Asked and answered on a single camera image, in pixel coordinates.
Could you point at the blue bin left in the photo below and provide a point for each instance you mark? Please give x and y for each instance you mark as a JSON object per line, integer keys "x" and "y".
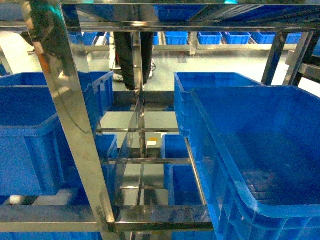
{"x": 35, "y": 158}

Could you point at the steel flow rack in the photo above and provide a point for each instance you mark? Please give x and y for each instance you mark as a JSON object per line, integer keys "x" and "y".
{"x": 49, "y": 23}

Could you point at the large blue bin right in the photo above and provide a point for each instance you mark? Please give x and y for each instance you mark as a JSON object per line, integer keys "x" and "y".
{"x": 257, "y": 152}

